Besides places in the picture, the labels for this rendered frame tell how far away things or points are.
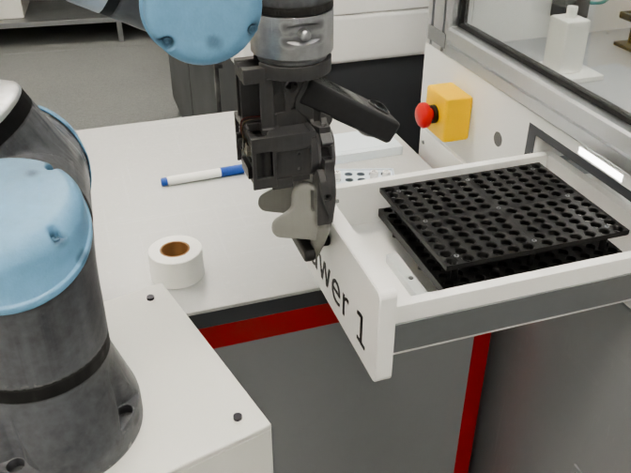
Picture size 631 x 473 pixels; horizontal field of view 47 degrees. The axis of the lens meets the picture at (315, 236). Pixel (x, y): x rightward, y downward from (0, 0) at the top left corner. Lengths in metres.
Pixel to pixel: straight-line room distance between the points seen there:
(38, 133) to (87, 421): 0.24
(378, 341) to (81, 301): 0.28
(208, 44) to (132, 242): 0.63
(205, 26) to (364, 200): 0.49
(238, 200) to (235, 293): 0.24
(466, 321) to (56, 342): 0.39
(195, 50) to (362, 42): 1.15
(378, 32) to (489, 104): 0.56
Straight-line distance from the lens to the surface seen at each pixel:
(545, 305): 0.79
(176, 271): 0.94
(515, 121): 1.05
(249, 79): 0.65
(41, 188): 0.56
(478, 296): 0.73
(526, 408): 1.18
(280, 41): 0.64
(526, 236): 0.81
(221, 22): 0.46
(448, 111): 1.13
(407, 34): 1.64
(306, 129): 0.68
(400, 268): 0.83
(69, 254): 0.54
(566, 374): 1.06
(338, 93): 0.69
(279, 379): 1.04
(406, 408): 1.18
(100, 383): 0.62
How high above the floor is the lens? 1.32
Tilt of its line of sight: 32 degrees down
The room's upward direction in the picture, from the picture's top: straight up
